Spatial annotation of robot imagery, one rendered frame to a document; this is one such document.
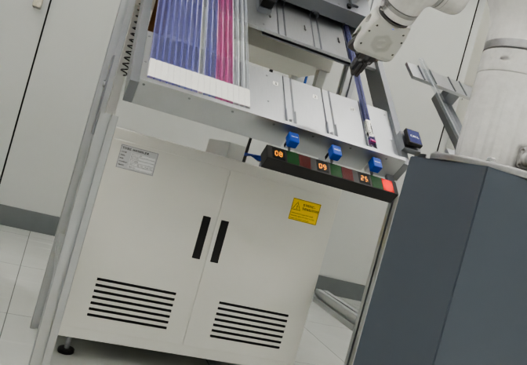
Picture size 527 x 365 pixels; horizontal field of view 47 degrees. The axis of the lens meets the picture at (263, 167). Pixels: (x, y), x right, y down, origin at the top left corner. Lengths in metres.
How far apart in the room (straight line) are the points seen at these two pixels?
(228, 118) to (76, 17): 2.03
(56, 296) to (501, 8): 1.00
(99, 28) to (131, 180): 1.76
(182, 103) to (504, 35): 0.67
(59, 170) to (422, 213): 2.52
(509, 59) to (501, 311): 0.37
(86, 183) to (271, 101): 0.46
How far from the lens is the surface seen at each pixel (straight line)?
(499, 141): 0.95
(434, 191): 0.94
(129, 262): 1.65
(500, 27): 1.00
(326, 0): 1.82
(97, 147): 1.30
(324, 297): 1.76
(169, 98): 1.31
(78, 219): 1.33
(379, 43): 1.37
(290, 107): 1.45
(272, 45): 2.06
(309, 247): 1.78
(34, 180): 3.27
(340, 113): 1.53
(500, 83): 0.96
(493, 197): 0.89
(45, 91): 3.25
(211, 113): 1.34
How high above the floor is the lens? 0.61
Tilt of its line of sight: level
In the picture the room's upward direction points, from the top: 16 degrees clockwise
